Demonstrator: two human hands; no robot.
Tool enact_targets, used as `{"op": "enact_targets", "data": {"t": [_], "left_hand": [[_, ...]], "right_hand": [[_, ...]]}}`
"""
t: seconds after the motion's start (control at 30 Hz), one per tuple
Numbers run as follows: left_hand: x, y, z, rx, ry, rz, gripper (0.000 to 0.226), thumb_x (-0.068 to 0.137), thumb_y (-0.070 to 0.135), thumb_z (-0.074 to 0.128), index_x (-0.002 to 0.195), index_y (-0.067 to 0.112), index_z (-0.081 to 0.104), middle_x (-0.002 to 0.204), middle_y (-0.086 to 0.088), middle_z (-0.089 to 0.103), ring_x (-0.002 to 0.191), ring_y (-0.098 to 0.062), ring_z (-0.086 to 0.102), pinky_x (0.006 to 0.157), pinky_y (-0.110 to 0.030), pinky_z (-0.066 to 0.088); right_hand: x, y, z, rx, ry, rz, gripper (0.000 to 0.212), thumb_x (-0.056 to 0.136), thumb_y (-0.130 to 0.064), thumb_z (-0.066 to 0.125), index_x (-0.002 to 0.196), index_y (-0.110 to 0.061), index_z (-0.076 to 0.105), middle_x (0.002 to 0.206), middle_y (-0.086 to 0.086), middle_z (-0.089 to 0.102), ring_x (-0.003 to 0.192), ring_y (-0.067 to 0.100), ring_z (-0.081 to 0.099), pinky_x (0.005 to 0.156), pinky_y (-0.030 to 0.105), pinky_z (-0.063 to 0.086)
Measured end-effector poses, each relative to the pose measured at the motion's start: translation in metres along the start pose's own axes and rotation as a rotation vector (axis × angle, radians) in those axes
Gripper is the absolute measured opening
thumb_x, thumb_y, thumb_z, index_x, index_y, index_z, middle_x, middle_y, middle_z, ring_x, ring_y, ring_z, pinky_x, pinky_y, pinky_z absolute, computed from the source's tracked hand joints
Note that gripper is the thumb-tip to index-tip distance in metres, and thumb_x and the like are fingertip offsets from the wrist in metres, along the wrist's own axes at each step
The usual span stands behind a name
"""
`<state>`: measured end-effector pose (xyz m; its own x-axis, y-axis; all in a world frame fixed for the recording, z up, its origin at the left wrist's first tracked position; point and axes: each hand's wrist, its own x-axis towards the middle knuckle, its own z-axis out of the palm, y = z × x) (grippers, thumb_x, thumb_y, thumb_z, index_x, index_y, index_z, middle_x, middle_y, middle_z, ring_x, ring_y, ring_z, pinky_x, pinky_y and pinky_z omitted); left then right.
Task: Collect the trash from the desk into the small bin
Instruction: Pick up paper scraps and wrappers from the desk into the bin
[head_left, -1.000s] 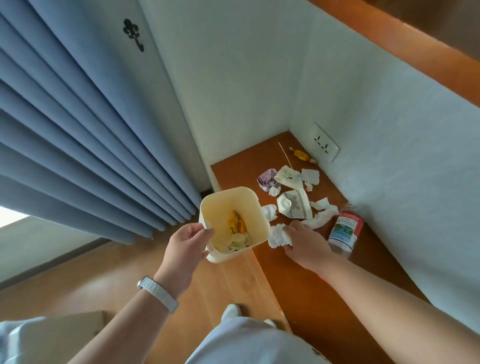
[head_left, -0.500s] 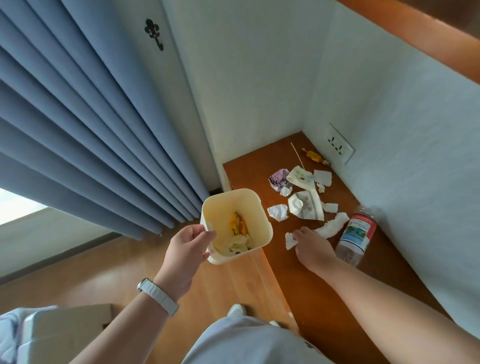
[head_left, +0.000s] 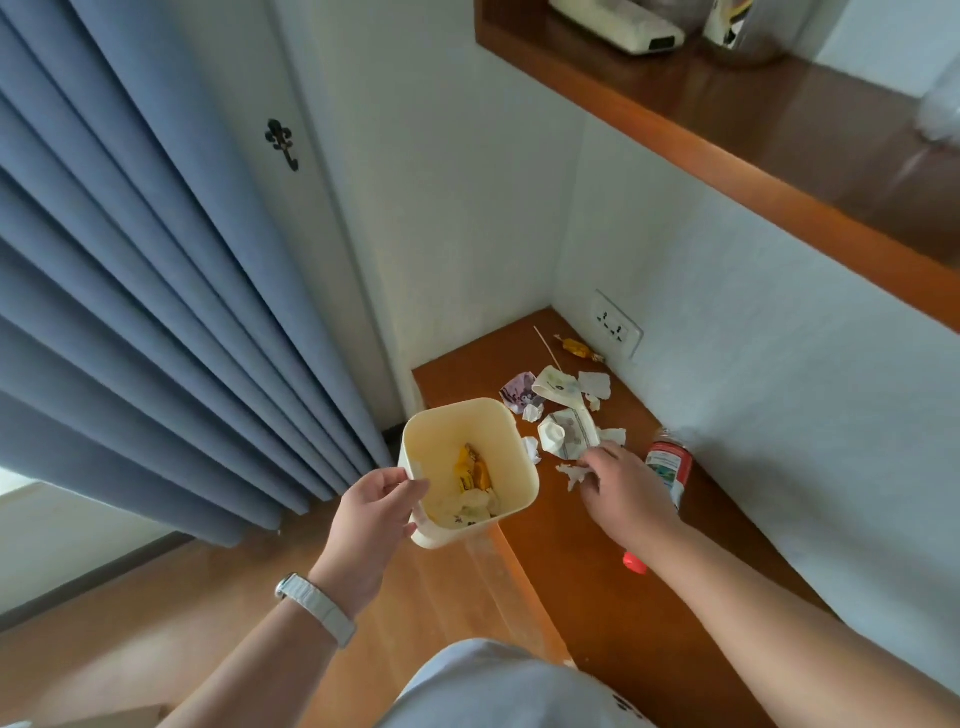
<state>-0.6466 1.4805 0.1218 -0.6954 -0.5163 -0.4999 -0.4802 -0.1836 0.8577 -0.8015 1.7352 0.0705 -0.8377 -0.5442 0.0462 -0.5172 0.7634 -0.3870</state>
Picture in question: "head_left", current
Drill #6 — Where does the person's right forearm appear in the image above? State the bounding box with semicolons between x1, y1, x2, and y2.
637;519;960;728

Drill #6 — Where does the white remote control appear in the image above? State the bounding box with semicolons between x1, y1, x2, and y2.
547;0;687;57

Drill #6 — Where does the black wall hook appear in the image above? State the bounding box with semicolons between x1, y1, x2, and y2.
264;118;301;174

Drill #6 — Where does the brown wooden shelf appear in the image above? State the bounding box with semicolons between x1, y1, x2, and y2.
474;0;960;335

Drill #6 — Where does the person's right hand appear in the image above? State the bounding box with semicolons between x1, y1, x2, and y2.
577;441;685;558

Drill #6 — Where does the large crumpled white paper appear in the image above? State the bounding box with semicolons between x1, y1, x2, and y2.
537;408;601;461

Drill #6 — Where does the blue pleated curtain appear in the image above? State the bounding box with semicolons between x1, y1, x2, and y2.
0;0;396;549

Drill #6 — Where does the person's left hand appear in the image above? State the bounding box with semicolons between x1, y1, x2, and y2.
309;466;431;620

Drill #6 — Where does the white translucent container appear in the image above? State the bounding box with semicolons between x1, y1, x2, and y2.
913;73;960;145

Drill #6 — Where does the plastic bottle with red cap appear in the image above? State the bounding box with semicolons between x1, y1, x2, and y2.
622;428;694;576

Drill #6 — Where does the white wristwatch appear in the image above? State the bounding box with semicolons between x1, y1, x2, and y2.
274;573;358;650

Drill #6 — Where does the person's left forearm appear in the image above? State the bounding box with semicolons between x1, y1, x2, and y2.
157;600;340;728

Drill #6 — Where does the cream plastic trash bin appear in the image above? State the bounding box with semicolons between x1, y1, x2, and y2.
397;397;541;551

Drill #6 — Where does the clear glass jar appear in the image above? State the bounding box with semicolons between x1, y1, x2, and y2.
702;0;820;69

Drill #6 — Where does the white wall socket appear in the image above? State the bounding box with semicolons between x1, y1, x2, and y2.
588;288;645;361

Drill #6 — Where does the crumpled white tissue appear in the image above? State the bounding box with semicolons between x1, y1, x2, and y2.
427;487;502;530

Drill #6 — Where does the crumpled printed white paper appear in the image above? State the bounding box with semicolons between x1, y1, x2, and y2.
531;366;585;411

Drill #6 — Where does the thin wooden stick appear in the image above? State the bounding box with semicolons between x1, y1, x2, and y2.
533;326;564;374

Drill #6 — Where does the orange candy wrapper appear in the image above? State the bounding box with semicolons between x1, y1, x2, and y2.
553;335;607;366

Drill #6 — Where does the orange snack wrapper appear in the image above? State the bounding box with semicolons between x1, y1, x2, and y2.
452;442;495;495

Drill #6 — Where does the purple patterned wrapper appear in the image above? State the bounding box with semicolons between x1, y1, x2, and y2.
500;372;546;416

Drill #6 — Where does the grey shirt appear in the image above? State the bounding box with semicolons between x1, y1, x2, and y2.
378;637;655;728

